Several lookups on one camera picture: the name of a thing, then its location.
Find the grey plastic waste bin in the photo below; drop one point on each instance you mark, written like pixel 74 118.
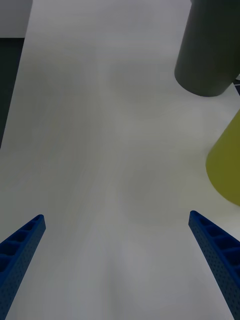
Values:
pixel 207 50

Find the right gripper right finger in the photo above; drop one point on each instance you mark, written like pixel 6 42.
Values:
pixel 220 257

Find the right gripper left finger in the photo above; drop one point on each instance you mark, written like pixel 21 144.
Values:
pixel 20 257

